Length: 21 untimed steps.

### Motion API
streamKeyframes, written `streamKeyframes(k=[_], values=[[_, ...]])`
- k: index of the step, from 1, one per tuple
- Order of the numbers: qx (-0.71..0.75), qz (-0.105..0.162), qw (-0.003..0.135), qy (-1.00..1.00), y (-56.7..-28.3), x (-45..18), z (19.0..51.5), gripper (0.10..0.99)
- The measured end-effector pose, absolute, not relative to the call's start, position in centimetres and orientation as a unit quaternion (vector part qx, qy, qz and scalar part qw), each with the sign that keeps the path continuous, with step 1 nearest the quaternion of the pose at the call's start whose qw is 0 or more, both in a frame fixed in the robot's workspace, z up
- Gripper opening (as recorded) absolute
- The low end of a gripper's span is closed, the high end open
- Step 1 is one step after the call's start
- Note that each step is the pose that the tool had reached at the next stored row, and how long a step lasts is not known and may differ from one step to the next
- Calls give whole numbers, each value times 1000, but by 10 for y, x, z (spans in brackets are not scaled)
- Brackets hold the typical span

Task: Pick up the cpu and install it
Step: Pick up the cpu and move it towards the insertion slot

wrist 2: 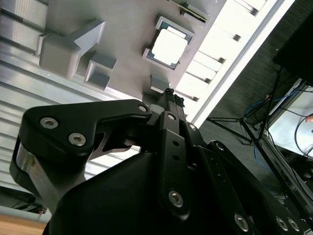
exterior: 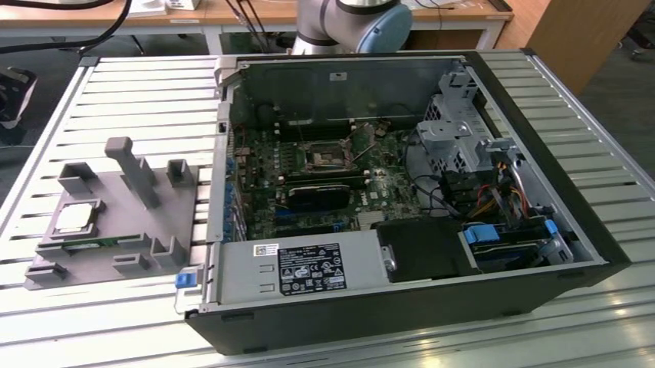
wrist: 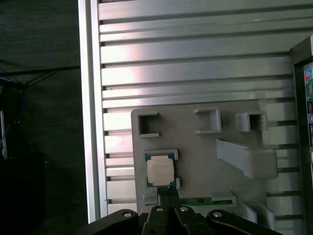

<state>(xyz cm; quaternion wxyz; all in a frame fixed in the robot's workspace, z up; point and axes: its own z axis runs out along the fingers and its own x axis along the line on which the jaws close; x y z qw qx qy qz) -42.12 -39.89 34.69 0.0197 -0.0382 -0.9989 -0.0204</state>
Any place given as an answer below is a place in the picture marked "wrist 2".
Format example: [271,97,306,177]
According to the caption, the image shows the silver CPU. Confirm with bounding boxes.
[149,21,190,68]

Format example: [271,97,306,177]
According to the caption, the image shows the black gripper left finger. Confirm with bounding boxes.
[9,88,192,221]

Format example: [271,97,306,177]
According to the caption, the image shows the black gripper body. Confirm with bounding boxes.
[43,152,233,235]

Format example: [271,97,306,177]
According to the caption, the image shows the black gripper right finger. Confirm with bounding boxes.
[175,95,306,235]

